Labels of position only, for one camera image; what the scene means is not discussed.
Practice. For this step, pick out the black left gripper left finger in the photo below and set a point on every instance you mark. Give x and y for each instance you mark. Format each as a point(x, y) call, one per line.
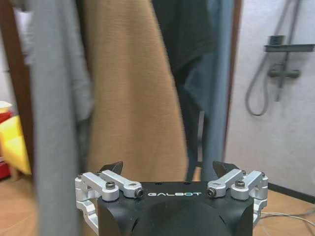
point(98, 183)

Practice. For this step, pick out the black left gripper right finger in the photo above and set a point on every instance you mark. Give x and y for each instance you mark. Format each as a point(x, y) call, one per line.
point(251, 182)

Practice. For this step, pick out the tan fuzzy hanging garment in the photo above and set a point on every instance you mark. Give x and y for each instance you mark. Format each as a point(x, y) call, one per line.
point(133, 98)

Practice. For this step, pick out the blue-grey hanging garment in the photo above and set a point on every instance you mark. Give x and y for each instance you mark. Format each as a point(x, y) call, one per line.
point(211, 98)

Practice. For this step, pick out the grey hanging garment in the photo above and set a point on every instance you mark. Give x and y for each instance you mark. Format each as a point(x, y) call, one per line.
point(56, 98)

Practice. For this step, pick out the black hanging garment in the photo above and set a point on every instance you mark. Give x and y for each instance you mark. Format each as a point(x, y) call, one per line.
point(187, 32)

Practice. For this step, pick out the yellow chair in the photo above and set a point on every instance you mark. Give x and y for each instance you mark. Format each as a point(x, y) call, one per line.
point(14, 142)

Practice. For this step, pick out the red box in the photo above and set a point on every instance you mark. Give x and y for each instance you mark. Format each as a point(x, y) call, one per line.
point(4, 162)

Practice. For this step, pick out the grey shower mixer valve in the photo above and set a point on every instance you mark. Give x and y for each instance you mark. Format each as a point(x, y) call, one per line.
point(285, 73)

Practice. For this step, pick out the grey shower riser pipe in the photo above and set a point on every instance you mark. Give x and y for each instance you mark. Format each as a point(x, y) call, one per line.
point(283, 59)

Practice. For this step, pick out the grey shower shelf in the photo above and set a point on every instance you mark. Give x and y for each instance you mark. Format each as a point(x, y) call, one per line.
point(290, 47)

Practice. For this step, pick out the brown wooden frame post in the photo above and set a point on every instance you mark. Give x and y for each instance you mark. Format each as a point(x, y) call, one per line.
point(232, 73)
point(14, 81)

